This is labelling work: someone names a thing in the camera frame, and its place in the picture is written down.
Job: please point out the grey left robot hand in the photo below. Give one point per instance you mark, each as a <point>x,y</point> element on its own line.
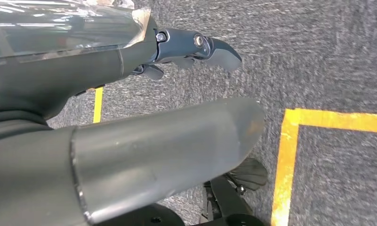
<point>66,68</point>

